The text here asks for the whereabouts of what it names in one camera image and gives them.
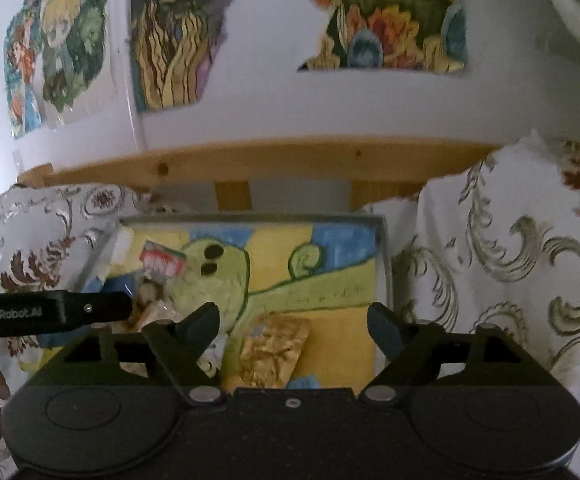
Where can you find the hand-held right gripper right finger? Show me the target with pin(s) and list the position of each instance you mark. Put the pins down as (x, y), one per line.
(382, 333)

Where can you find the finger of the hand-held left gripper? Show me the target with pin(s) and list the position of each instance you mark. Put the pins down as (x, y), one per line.
(100, 306)

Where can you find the light blue snack packet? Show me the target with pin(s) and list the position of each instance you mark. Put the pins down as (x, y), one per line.
(304, 383)

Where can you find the gold foil snack wrapper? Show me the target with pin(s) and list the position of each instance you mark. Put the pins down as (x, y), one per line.
(270, 350)

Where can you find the floral printed blanket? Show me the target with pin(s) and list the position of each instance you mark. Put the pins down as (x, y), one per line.
(495, 260)

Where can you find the blue orange wall poster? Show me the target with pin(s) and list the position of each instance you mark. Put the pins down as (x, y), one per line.
(20, 75)

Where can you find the grey metal tray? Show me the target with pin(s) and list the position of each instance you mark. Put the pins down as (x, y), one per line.
(382, 260)

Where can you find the green figure wall poster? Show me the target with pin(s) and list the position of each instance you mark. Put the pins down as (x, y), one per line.
(75, 35)

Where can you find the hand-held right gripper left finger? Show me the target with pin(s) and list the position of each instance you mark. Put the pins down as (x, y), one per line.
(202, 328)

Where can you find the yellow wavy wall poster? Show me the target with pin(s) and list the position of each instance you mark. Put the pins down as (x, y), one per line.
(185, 35)

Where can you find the clear nut bag red label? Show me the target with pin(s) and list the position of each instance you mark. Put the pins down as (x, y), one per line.
(162, 262)

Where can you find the flower print wall poster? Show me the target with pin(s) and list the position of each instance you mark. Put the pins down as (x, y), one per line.
(390, 15)

